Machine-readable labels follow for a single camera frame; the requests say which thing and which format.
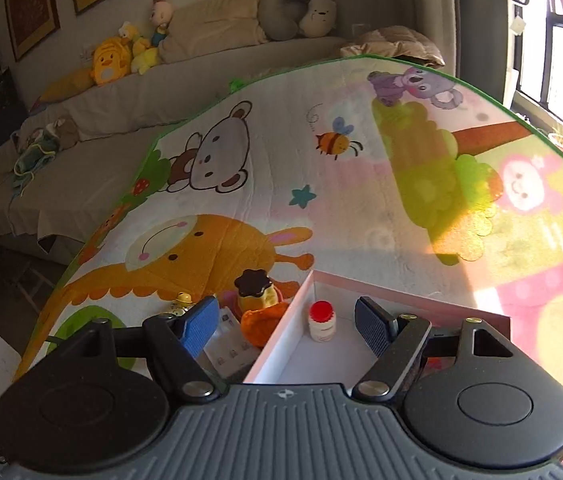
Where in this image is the small red-capped white bottle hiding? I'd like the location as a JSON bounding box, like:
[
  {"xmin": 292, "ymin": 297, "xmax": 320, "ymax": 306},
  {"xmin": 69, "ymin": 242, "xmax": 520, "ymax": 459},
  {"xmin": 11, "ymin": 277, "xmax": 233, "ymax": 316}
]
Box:
[{"xmin": 307, "ymin": 300, "xmax": 337, "ymax": 342}]

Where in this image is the orange plastic toy cup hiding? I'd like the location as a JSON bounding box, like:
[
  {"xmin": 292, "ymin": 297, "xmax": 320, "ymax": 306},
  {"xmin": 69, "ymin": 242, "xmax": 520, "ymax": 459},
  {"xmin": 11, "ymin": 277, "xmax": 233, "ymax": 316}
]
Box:
[{"xmin": 240, "ymin": 301, "xmax": 289, "ymax": 349}]

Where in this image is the pink cardboard box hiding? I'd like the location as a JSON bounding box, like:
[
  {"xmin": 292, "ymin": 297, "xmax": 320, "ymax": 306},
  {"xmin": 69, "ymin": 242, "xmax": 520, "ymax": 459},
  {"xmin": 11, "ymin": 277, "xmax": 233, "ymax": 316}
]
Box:
[{"xmin": 244, "ymin": 270, "xmax": 510, "ymax": 389}]

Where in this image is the yellow pudding toy brown top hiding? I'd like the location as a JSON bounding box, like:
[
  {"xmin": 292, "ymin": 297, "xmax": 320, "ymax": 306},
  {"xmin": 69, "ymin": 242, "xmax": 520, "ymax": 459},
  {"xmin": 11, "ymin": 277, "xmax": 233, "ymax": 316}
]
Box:
[{"xmin": 234, "ymin": 269, "xmax": 283, "ymax": 314}]

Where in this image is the colourful cartoon play mat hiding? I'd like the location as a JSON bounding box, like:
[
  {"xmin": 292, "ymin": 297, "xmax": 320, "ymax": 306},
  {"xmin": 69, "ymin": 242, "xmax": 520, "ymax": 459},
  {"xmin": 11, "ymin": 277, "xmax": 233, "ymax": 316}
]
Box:
[{"xmin": 21, "ymin": 56, "xmax": 563, "ymax": 385}]

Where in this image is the grey fabric sofa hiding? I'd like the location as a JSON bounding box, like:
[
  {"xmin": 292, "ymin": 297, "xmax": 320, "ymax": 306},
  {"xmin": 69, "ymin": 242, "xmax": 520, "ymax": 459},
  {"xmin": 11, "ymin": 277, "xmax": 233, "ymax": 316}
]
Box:
[{"xmin": 0, "ymin": 37, "xmax": 345, "ymax": 242}]

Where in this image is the green clothing bundle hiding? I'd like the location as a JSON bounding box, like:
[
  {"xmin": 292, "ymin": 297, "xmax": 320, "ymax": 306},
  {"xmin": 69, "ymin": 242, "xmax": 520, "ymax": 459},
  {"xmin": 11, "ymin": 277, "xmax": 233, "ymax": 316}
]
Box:
[{"xmin": 12, "ymin": 129, "xmax": 60, "ymax": 196}]

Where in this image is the yellow duck plush backpack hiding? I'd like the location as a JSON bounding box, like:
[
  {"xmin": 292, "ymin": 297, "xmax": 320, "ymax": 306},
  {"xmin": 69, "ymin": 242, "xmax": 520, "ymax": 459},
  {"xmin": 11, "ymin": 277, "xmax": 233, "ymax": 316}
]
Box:
[{"xmin": 91, "ymin": 37, "xmax": 132, "ymax": 87}]

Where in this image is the yellow plush toy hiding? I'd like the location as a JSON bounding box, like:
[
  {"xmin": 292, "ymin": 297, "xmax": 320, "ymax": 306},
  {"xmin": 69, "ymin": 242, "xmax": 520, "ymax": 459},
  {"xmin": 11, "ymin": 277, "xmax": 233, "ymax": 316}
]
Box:
[{"xmin": 118, "ymin": 22, "xmax": 162, "ymax": 75}]

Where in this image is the beige folded blanket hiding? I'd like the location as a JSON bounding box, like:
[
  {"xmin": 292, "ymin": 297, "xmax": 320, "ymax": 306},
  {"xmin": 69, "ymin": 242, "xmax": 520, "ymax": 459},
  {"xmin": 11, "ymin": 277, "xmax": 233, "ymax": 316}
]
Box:
[{"xmin": 339, "ymin": 25, "xmax": 445, "ymax": 68}]

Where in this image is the beige pillow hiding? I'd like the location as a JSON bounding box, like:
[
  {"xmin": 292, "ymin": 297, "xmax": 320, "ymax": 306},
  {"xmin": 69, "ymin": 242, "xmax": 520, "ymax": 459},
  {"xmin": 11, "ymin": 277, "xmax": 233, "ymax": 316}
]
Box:
[{"xmin": 158, "ymin": 0, "xmax": 268, "ymax": 64}]

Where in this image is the small red-haired doll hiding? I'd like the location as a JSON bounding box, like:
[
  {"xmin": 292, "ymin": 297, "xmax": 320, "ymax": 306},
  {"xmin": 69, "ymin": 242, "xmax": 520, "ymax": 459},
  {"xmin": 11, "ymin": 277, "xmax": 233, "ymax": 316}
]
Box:
[{"xmin": 150, "ymin": 0, "xmax": 174, "ymax": 47}]

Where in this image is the grey neck pillow bear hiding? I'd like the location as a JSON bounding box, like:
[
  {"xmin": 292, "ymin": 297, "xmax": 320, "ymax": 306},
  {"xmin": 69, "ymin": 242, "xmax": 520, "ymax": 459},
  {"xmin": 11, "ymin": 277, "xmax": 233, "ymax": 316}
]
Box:
[{"xmin": 258, "ymin": 0, "xmax": 337, "ymax": 41}]

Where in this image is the gold framed picture left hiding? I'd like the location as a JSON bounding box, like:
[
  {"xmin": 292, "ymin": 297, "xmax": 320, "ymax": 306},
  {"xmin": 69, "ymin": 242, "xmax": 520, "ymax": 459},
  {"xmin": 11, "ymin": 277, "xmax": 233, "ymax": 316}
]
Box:
[{"xmin": 4, "ymin": 0, "xmax": 60, "ymax": 62}]

